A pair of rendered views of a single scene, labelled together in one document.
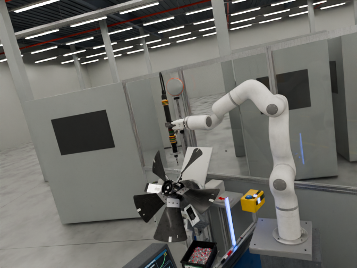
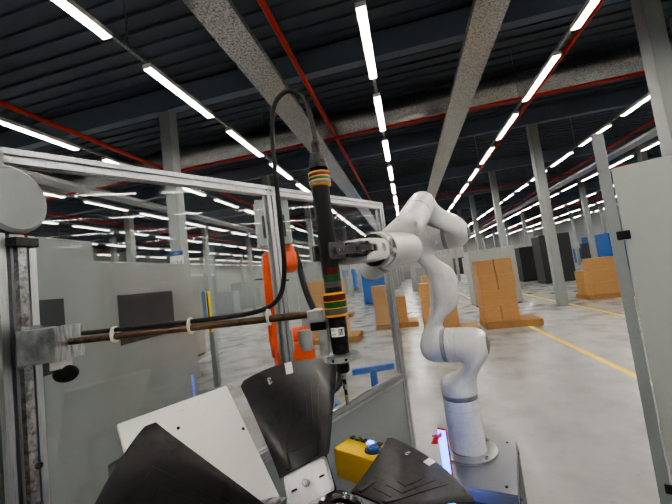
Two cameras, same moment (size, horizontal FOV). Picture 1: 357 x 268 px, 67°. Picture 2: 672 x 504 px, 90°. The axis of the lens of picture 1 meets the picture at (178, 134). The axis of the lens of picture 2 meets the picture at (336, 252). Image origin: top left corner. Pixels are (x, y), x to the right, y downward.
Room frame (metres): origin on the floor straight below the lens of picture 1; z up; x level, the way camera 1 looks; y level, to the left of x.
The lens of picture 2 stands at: (1.77, 0.70, 1.62)
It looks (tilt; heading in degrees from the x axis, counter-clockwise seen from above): 4 degrees up; 269
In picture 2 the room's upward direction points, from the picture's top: 7 degrees counter-clockwise
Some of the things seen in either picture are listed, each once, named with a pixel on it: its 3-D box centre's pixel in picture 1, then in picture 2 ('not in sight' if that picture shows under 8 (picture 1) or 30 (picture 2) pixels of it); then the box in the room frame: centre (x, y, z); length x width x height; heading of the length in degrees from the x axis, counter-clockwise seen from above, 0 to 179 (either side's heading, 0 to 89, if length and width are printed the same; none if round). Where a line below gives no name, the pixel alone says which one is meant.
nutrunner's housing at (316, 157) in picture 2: (169, 124); (328, 253); (1.77, 0.05, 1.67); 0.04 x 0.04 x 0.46
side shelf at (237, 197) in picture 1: (219, 198); not in sight; (2.25, -0.24, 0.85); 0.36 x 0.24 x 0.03; 47
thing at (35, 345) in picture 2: not in sight; (48, 343); (2.39, -0.04, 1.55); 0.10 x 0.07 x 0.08; 172
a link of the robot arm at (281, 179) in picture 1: (283, 188); (464, 361); (1.35, -0.50, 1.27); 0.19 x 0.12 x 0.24; 149
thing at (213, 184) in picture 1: (212, 188); not in sight; (2.33, -0.21, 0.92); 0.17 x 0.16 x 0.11; 137
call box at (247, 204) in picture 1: (253, 201); (364, 463); (1.74, -0.42, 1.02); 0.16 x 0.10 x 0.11; 137
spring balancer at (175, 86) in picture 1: (175, 86); (3, 201); (2.49, -0.05, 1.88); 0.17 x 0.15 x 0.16; 47
